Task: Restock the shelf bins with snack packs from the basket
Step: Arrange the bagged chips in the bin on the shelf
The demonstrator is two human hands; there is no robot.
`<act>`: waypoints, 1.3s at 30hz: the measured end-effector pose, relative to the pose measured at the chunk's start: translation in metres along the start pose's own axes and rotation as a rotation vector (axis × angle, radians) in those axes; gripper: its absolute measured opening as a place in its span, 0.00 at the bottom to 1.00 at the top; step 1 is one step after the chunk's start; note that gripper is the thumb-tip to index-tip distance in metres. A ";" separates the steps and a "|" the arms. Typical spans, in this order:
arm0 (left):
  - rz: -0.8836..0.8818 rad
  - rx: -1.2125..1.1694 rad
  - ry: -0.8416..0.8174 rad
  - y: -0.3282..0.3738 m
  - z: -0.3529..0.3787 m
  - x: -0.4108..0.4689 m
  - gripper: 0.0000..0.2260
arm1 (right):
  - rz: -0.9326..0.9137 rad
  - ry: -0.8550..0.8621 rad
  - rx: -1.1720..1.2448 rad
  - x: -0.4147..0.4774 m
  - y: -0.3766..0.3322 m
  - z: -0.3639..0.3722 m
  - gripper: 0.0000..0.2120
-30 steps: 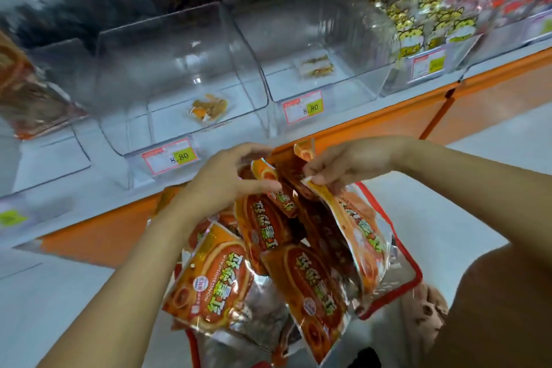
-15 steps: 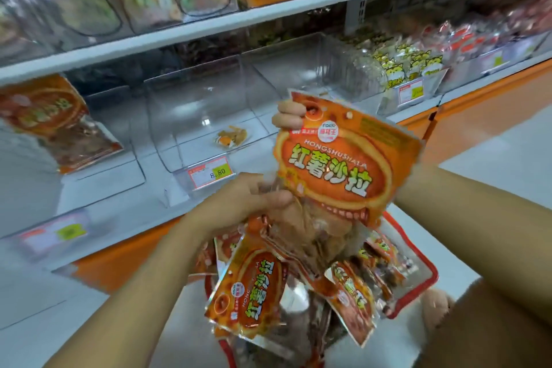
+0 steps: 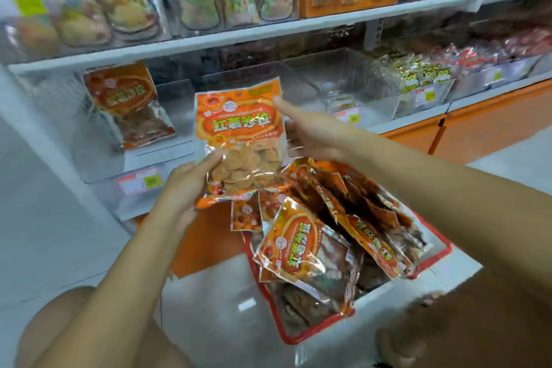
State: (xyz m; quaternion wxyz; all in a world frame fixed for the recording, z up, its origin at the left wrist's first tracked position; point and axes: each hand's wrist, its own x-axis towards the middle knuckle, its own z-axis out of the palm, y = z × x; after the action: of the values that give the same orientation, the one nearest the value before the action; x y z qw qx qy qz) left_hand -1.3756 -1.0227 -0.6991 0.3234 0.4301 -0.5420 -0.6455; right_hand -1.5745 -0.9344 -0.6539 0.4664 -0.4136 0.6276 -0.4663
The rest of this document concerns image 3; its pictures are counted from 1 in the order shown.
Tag pile of small brown snacks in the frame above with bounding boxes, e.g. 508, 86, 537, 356
263, 208, 450, 339

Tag white red-rimmed shopping basket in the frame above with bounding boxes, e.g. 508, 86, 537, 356
241, 156, 454, 347

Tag person's left forearm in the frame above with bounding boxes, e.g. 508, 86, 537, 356
33, 208, 186, 368

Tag white yellow price tag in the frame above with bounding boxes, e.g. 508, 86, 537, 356
332, 105, 363, 127
116, 167, 166, 197
414, 85, 438, 108
0, 0, 48, 20
483, 65, 505, 87

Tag person's left hand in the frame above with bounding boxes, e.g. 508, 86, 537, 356
151, 149, 225, 235

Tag orange shelf base panel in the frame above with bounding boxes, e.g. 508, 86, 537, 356
168, 79, 552, 278

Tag person's right leg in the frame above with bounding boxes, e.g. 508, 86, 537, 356
375, 270, 552, 368

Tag person's right hand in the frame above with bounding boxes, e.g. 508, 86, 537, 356
274, 98, 363, 166

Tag yellow hamster snack packets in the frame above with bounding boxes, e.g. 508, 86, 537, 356
375, 51, 454, 93

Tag white snack shelf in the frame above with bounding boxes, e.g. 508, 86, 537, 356
0, 0, 552, 239

